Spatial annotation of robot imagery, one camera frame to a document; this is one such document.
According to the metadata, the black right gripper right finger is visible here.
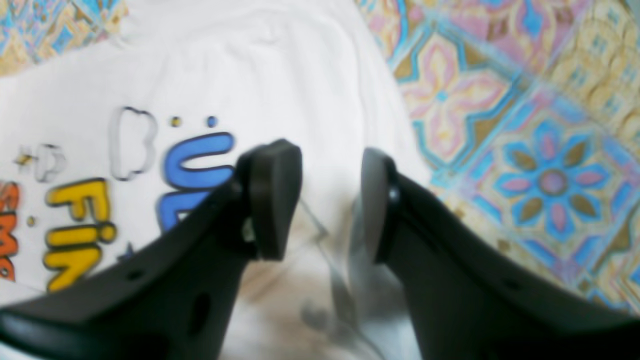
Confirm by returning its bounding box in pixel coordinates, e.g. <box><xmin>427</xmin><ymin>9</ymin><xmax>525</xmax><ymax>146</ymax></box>
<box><xmin>360</xmin><ymin>147</ymin><xmax>640</xmax><ymax>360</ymax></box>

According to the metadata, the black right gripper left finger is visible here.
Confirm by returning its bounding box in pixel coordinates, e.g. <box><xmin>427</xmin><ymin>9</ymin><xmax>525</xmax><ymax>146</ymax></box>
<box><xmin>1</xmin><ymin>139</ymin><xmax>303</xmax><ymax>360</ymax></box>

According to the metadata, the colourful patterned tablecloth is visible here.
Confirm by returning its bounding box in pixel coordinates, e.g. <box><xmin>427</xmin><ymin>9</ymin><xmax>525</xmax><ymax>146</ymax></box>
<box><xmin>1</xmin><ymin>0</ymin><xmax>639</xmax><ymax>313</ymax></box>

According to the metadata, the white printed T-shirt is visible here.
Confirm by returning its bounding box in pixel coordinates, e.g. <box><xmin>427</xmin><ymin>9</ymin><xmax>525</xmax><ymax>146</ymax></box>
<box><xmin>1</xmin><ymin>0</ymin><xmax>430</xmax><ymax>360</ymax></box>

